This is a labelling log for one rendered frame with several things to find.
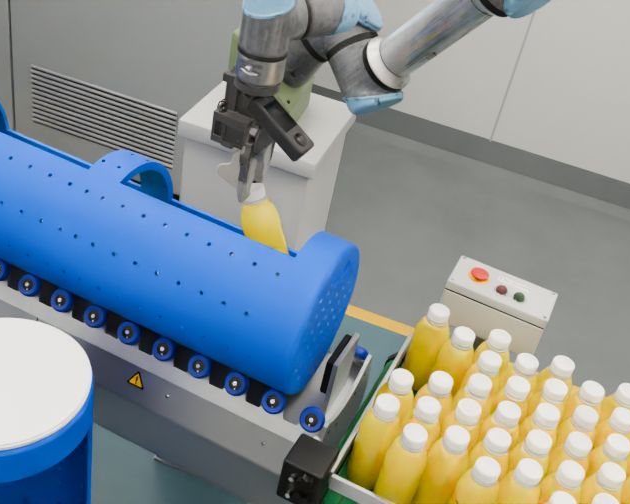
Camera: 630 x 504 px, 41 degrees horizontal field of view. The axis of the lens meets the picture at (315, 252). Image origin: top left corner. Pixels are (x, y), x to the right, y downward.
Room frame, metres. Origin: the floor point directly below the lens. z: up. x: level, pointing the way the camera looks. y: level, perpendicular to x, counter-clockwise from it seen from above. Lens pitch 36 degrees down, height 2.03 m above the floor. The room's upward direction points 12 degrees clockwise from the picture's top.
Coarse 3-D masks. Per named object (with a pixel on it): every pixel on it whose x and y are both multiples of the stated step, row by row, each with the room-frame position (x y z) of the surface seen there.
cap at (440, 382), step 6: (438, 372) 1.05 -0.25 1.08; (444, 372) 1.05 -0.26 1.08; (432, 378) 1.03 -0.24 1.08; (438, 378) 1.04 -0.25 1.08; (444, 378) 1.04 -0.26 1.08; (450, 378) 1.04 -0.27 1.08; (432, 384) 1.02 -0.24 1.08; (438, 384) 1.02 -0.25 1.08; (444, 384) 1.02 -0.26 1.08; (450, 384) 1.03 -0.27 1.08; (432, 390) 1.02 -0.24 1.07; (438, 390) 1.02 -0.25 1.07; (444, 390) 1.02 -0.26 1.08
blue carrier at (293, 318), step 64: (0, 128) 1.49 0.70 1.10; (0, 192) 1.17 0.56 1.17; (64, 192) 1.17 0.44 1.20; (128, 192) 1.17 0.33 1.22; (0, 256) 1.17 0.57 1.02; (64, 256) 1.11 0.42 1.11; (128, 256) 1.09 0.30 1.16; (192, 256) 1.08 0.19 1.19; (256, 256) 1.08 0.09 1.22; (320, 256) 1.10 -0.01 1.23; (192, 320) 1.03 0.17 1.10; (256, 320) 1.01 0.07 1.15; (320, 320) 1.07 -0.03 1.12
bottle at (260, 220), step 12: (252, 204) 1.15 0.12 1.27; (264, 204) 1.16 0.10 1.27; (252, 216) 1.14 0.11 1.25; (264, 216) 1.14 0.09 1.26; (276, 216) 1.16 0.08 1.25; (252, 228) 1.13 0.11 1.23; (264, 228) 1.13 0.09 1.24; (276, 228) 1.15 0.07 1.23; (264, 240) 1.13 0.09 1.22; (276, 240) 1.14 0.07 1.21; (288, 252) 1.16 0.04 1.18
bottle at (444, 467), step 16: (432, 448) 0.92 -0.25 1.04; (448, 448) 0.91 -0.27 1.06; (432, 464) 0.90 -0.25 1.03; (448, 464) 0.89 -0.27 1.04; (464, 464) 0.90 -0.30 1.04; (432, 480) 0.89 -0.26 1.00; (448, 480) 0.89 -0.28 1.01; (416, 496) 0.90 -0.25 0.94; (432, 496) 0.89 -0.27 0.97; (448, 496) 0.89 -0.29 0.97
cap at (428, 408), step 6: (426, 396) 0.99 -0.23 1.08; (420, 402) 0.97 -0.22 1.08; (426, 402) 0.97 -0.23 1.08; (432, 402) 0.98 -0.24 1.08; (438, 402) 0.98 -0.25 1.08; (420, 408) 0.96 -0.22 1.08; (426, 408) 0.96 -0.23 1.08; (432, 408) 0.96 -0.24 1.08; (438, 408) 0.97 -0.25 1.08; (420, 414) 0.95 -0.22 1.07; (426, 414) 0.95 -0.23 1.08; (432, 414) 0.95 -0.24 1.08; (438, 414) 0.96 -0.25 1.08; (426, 420) 0.95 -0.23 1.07; (432, 420) 0.95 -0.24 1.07
